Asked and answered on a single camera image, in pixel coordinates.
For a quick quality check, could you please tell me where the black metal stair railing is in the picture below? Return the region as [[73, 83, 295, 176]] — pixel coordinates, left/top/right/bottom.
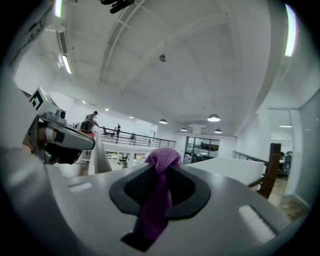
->
[[231, 150, 270, 166]]

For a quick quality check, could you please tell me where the purple cloth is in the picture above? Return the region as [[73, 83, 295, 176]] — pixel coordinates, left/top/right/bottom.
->
[[119, 147, 183, 247]]

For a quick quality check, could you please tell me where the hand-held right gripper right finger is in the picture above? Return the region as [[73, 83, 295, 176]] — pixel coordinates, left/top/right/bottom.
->
[[149, 163, 293, 255]]

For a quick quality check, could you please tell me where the black framed glass partition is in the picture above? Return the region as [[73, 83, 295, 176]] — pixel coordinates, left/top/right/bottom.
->
[[183, 136, 221, 165]]

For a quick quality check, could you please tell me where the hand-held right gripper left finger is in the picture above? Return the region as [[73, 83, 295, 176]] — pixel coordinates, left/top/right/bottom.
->
[[48, 163, 161, 254]]

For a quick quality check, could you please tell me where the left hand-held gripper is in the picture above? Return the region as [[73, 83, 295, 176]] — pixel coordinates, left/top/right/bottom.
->
[[21, 86, 97, 166]]

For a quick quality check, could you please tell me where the black office chair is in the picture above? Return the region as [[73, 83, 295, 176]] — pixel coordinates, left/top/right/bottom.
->
[[277, 150, 293, 179]]

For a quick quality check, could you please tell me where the ceiling air conditioner vent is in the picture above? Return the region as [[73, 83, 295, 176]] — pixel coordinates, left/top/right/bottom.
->
[[56, 29, 69, 55]]

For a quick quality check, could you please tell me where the grey tapered railing panel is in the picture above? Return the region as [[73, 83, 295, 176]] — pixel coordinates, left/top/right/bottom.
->
[[94, 126, 113, 175]]

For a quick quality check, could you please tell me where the black metal balcony railing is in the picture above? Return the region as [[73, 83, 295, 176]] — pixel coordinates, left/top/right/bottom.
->
[[99, 126, 177, 149]]

